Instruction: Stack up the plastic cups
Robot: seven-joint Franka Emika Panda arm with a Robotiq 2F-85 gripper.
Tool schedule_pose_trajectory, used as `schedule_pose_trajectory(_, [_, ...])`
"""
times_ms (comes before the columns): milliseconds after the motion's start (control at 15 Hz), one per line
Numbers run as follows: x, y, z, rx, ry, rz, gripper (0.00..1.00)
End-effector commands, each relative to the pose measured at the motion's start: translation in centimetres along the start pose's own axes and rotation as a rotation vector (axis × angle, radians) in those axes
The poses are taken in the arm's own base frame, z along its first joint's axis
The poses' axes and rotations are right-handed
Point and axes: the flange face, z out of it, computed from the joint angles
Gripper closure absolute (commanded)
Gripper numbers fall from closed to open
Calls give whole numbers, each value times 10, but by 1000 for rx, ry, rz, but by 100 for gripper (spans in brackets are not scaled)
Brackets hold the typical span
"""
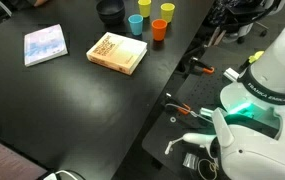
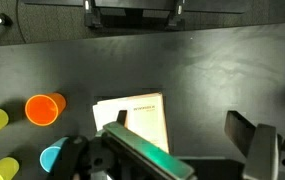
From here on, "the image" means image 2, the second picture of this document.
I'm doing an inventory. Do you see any blue plastic cup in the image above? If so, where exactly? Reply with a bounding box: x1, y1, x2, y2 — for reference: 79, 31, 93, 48
39, 136, 70, 174

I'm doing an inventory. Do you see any orange plastic cup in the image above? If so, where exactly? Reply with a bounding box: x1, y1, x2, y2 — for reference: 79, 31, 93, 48
24, 92, 67, 127

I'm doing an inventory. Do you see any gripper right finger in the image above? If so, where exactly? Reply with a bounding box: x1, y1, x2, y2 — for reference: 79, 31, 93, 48
224, 110, 285, 180

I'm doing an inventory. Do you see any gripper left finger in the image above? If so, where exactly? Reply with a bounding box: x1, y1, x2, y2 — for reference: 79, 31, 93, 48
53, 109, 198, 180

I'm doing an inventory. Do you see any thin black floor cable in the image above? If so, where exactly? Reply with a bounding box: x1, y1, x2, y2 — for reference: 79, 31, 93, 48
15, 0, 27, 44

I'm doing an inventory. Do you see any orange robotics book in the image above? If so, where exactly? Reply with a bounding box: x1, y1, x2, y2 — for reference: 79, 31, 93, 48
92, 92, 170, 154

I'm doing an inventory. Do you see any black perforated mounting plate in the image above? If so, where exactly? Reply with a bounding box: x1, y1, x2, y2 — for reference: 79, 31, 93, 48
23, 0, 253, 15

